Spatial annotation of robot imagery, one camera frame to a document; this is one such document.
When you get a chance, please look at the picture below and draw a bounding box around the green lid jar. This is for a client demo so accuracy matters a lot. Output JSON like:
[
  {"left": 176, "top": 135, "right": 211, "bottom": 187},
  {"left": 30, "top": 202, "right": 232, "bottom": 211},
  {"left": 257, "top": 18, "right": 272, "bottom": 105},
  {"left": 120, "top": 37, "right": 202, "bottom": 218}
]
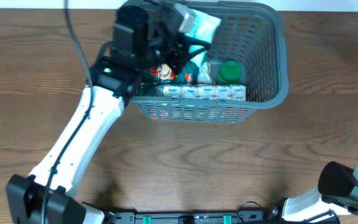
[{"left": 219, "top": 61, "right": 242, "bottom": 84}]

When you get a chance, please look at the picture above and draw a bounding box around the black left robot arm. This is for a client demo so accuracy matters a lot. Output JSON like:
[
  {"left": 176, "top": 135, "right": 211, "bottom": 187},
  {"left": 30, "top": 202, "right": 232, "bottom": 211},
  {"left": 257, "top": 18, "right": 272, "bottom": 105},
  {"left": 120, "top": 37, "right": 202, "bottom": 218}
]
[{"left": 6, "top": 1, "right": 219, "bottom": 224}]

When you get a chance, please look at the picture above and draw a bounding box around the white paper pouch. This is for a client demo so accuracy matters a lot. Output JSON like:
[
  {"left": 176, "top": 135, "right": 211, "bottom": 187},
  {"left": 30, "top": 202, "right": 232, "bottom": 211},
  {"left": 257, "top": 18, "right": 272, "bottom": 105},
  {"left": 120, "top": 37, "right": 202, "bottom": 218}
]
[{"left": 196, "top": 61, "right": 216, "bottom": 85}]

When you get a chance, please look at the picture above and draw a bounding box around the white tissue pack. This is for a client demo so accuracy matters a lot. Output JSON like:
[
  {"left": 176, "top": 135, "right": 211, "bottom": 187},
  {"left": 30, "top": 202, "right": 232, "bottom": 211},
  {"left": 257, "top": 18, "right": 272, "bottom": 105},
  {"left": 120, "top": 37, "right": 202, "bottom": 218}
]
[{"left": 155, "top": 84, "right": 246, "bottom": 101}]

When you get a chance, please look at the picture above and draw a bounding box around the small teal packet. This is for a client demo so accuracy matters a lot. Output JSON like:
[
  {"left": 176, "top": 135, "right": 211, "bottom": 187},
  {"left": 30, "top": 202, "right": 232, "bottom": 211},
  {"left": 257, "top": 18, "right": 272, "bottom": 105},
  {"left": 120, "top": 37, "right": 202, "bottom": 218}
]
[{"left": 185, "top": 9, "right": 221, "bottom": 67}]

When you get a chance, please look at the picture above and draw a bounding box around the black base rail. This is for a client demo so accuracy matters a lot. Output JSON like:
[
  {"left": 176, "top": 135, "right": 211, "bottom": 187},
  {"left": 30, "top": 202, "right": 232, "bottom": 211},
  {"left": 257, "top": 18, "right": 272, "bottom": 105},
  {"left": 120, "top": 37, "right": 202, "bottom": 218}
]
[{"left": 104, "top": 210, "right": 341, "bottom": 224}]

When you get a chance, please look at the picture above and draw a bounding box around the green coffee bag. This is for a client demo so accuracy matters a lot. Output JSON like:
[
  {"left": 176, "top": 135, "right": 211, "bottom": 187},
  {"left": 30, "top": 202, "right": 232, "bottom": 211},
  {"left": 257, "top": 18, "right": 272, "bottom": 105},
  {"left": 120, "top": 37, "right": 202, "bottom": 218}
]
[{"left": 138, "top": 61, "right": 199, "bottom": 96}]

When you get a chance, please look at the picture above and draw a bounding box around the grey plastic basket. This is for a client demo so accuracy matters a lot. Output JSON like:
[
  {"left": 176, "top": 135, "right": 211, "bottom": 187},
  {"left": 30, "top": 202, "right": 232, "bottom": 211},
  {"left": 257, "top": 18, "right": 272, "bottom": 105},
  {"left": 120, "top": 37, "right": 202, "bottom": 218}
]
[{"left": 132, "top": 1, "right": 289, "bottom": 114}]

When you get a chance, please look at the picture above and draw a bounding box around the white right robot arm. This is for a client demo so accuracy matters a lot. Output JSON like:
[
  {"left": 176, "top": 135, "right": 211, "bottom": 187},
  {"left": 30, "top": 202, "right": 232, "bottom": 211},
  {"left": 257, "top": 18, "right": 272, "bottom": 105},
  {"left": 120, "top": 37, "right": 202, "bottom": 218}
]
[{"left": 264, "top": 161, "right": 358, "bottom": 223}]

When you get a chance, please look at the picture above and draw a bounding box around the orange pasta pack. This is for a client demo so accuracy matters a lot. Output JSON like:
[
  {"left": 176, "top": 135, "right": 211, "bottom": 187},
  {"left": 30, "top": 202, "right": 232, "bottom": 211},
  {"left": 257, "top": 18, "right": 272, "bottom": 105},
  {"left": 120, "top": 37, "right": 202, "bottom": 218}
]
[{"left": 139, "top": 103, "right": 254, "bottom": 123}]

